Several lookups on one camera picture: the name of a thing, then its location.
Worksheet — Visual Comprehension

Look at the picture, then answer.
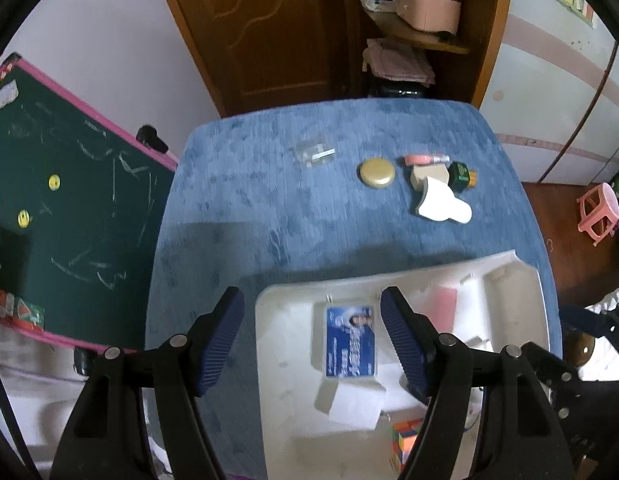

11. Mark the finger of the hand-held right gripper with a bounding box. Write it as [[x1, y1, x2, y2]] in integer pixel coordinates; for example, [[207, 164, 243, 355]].
[[559, 305, 619, 346], [522, 342, 583, 391]]

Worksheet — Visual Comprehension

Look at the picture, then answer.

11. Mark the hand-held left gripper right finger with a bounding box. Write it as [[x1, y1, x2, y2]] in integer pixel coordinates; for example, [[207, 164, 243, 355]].
[[379, 286, 575, 480]]

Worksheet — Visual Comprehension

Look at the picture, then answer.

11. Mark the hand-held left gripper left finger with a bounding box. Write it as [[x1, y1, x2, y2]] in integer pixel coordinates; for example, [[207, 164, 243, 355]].
[[50, 287, 246, 480]]

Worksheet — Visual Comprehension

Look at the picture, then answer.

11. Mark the white plastic tray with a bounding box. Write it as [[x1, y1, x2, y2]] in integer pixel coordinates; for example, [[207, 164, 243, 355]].
[[254, 249, 550, 480]]

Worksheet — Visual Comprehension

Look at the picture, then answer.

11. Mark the white charger plug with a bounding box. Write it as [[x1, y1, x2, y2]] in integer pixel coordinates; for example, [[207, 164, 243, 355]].
[[314, 377, 386, 431]]

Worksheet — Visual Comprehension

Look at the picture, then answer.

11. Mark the colourful puzzle cube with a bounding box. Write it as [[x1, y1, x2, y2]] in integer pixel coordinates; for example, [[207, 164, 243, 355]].
[[392, 417, 426, 474]]

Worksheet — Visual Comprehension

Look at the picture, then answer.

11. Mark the pink plastic stool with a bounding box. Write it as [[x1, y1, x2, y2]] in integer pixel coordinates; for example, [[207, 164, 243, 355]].
[[576, 183, 619, 246]]

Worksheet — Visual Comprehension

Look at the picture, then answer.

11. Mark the black chalkboard foot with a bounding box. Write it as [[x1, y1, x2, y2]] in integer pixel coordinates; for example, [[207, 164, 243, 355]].
[[73, 347, 96, 376]]

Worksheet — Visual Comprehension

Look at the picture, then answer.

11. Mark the white spoon-shaped plastic piece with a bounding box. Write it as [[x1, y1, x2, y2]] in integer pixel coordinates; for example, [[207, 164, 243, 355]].
[[417, 176, 473, 225]]

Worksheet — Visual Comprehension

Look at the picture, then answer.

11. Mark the beige small box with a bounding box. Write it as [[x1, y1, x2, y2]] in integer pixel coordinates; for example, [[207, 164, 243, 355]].
[[410, 166, 451, 192]]

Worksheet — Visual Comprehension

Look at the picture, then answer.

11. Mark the gold round lid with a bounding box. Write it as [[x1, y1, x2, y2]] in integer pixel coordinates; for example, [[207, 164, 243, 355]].
[[359, 158, 395, 190]]

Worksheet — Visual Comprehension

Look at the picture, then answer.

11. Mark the green small bottle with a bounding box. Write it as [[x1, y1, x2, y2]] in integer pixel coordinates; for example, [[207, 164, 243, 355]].
[[449, 161, 479, 192]]

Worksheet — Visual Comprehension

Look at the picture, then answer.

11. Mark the pink tube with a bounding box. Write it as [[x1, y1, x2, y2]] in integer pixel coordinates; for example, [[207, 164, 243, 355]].
[[405, 154, 451, 167]]

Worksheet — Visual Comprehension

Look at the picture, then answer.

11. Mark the pink framed green chalkboard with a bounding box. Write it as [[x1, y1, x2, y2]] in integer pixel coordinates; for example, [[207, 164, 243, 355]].
[[0, 57, 181, 354]]

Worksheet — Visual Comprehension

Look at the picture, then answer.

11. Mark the clear plastic bag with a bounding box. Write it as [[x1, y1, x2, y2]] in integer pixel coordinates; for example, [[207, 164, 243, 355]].
[[295, 143, 337, 167]]

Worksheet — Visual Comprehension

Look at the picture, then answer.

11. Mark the black chalkboard knob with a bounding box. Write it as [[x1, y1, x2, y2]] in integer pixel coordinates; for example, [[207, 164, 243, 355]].
[[136, 124, 169, 154]]

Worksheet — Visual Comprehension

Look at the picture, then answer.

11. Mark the pale striped wardrobe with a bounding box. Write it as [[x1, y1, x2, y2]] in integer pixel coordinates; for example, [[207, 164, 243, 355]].
[[478, 0, 619, 185]]

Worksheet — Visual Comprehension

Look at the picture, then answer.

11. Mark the dark glossy container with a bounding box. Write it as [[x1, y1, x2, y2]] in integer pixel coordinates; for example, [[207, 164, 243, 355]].
[[367, 80, 425, 99]]

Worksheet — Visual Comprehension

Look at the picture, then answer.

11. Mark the pink folded cloth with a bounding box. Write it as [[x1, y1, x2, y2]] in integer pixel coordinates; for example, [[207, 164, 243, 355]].
[[362, 37, 437, 86]]

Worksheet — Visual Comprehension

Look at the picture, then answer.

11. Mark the brown wooden door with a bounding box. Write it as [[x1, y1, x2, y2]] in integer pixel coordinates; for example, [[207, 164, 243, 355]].
[[150, 0, 361, 117]]

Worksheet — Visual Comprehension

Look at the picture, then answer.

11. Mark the brown wooden corner shelf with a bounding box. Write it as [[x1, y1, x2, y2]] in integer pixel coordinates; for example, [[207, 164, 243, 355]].
[[357, 0, 515, 106]]

